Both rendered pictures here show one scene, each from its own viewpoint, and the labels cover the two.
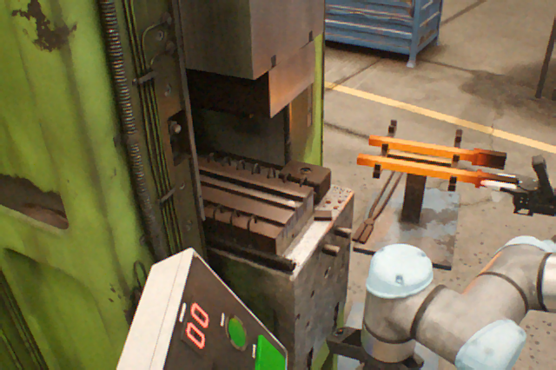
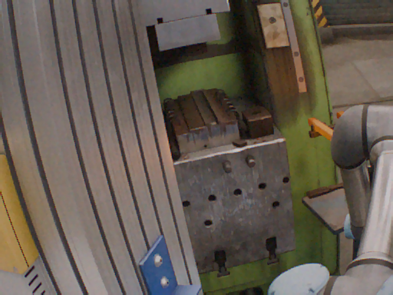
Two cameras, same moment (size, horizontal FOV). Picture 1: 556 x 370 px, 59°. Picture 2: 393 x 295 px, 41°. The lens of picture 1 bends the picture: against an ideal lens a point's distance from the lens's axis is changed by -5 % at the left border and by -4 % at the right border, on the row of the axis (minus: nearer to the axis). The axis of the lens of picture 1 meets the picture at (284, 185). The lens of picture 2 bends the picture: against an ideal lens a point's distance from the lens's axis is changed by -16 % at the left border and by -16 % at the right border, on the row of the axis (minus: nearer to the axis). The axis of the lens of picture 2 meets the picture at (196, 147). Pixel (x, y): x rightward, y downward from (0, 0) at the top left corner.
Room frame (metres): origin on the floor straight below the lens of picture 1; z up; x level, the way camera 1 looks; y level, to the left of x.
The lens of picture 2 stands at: (-0.07, -1.62, 1.64)
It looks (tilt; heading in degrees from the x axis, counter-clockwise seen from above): 21 degrees down; 59
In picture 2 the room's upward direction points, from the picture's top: 11 degrees counter-clockwise
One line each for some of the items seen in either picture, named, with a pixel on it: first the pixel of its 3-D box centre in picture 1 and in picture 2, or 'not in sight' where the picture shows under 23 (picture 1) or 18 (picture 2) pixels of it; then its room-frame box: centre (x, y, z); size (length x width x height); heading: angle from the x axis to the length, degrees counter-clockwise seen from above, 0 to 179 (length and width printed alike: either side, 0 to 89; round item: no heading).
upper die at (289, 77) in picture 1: (205, 62); (181, 24); (1.04, 0.16, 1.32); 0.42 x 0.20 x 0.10; 62
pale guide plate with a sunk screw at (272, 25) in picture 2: not in sight; (272, 24); (1.28, -0.06, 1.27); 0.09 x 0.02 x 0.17; 152
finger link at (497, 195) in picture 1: (497, 192); not in sight; (1.09, -0.57, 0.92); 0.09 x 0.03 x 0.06; 73
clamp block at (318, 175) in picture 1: (304, 181); (257, 121); (1.13, -0.05, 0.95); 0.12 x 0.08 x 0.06; 62
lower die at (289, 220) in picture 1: (220, 199); (199, 117); (1.04, 0.16, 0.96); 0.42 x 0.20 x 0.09; 62
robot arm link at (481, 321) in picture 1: (475, 327); not in sight; (0.38, -0.22, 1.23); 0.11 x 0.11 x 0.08; 44
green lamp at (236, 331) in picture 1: (236, 333); not in sight; (0.51, 0.08, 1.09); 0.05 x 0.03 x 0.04; 152
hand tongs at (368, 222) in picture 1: (387, 190); (374, 174); (1.45, -0.36, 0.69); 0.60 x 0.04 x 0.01; 153
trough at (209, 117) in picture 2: (224, 182); (204, 106); (1.06, 0.15, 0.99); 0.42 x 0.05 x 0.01; 62
